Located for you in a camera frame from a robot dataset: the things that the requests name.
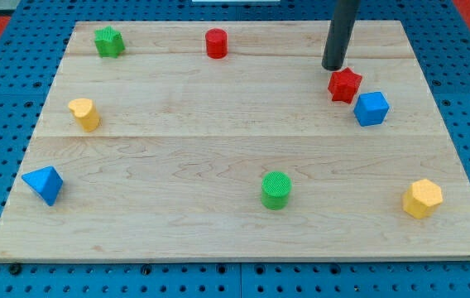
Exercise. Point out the blue cube block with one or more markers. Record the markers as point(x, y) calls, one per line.
point(371, 109)

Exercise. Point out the yellow hexagon block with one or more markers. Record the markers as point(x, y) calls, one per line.
point(422, 198)

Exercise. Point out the wooden board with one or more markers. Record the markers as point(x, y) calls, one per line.
point(173, 172)

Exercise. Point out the green cylinder block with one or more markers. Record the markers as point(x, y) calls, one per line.
point(275, 190)

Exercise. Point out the red cylinder block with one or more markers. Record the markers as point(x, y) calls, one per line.
point(216, 40)

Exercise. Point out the red star block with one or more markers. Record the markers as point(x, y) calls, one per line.
point(343, 85)

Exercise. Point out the yellow heart block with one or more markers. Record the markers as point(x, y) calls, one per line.
point(85, 113)

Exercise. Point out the green star block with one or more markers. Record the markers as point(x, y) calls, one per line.
point(108, 42)

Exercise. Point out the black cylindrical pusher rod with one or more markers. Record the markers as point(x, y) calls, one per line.
point(339, 35)

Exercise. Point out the blue triangular prism block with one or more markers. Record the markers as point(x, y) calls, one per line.
point(45, 182)

